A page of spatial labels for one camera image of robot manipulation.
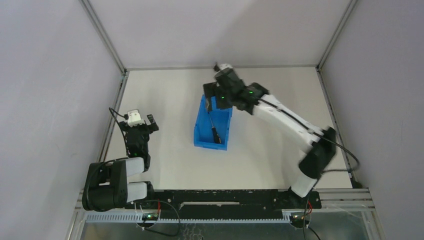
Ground yellow black handled screwdriver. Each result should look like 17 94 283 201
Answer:
208 112 222 144

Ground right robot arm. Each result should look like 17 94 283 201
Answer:
203 63 360 208

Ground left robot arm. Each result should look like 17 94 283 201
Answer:
82 114 159 212

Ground blue plastic bin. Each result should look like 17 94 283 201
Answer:
193 95 233 151

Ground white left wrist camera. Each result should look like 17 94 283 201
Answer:
127 109 145 127

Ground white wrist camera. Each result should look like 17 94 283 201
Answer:
213 63 234 75
127 109 145 127

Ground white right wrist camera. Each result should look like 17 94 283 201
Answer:
213 63 234 75

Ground aluminium frame left post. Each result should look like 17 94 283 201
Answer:
79 0 127 75

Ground aluminium frame post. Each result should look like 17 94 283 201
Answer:
79 0 127 75
316 0 359 72

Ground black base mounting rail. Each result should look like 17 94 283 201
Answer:
125 189 322 220

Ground left controller board with wires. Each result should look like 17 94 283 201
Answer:
135 199 182 238

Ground controller board with wires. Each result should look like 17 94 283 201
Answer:
135 199 182 238
290 200 321 240

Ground white slotted cable duct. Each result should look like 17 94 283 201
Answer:
85 212 292 223

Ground aluminium frame right post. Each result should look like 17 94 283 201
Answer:
316 0 359 72

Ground right controller board with wires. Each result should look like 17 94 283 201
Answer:
290 200 321 240

